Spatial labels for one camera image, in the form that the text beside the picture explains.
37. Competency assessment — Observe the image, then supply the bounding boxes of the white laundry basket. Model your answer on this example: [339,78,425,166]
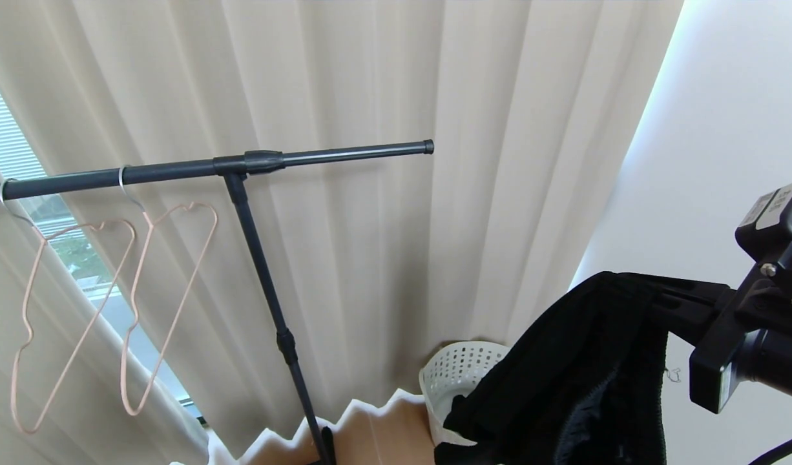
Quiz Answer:
[419,341,510,448]

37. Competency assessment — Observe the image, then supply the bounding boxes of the black clothes rack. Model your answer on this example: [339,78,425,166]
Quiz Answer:
[0,139,435,465]

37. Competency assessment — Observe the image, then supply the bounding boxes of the black shorts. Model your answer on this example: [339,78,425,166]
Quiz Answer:
[433,271,669,465]

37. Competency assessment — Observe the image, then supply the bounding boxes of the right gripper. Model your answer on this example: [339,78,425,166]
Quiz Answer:
[632,273,792,414]

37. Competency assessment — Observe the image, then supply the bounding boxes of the pink clothes hanger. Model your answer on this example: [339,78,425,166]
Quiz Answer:
[0,179,137,435]
[118,166,219,417]

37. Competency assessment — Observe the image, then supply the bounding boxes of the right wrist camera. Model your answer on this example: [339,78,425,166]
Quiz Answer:
[734,178,792,336]

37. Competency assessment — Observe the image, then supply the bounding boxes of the window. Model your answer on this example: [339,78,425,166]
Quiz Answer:
[0,63,206,427]

